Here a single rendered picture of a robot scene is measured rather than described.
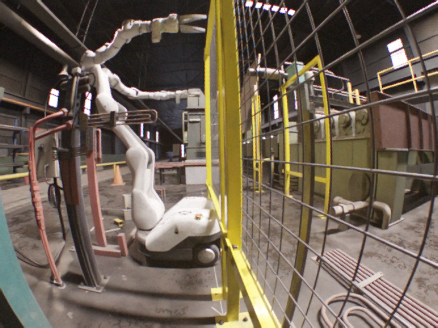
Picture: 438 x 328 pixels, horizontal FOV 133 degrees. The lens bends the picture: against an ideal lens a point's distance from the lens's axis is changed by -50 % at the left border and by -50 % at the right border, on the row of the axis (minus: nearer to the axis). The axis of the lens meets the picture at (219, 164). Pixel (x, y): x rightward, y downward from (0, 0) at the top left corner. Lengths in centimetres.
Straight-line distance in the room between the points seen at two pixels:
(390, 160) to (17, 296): 249
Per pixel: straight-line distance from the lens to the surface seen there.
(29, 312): 71
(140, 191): 129
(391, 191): 213
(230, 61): 65
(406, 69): 1177
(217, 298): 103
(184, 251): 119
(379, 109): 209
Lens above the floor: 72
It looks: 3 degrees down
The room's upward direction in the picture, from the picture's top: 1 degrees counter-clockwise
